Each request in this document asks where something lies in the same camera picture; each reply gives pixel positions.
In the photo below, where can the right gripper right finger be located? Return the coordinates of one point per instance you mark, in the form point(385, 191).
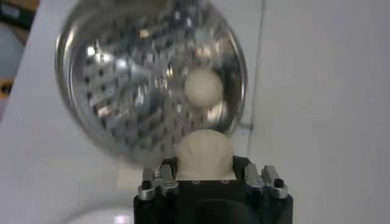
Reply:
point(262, 182)

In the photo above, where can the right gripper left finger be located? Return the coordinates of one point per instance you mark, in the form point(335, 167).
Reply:
point(158, 182)

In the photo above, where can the white steamed baozi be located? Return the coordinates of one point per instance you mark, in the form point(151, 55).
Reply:
point(203, 86)
point(204, 152)

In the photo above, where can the perforated steel steamer basket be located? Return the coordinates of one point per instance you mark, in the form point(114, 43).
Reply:
point(122, 91)

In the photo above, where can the round white plate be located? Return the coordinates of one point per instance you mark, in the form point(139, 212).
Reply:
point(100, 217)

